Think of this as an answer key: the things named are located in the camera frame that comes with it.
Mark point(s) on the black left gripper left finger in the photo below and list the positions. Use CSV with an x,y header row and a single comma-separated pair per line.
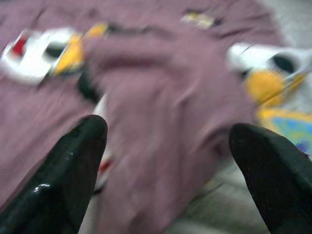
x,y
53,182

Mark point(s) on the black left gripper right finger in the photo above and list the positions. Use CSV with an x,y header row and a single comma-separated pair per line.
x,y
273,175

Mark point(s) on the yellow blue children's book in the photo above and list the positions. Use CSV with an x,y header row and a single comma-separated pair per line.
x,y
292,126

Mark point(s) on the white red paper scrap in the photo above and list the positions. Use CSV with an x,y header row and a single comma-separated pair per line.
x,y
102,109

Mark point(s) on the white yellow plush toy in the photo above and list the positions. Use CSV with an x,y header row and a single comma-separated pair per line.
x,y
265,85

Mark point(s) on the white plush toy red patch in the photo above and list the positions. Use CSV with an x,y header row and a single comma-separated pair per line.
x,y
31,61

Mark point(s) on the pink cartoon print blanket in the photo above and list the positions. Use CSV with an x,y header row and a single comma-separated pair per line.
x,y
158,97

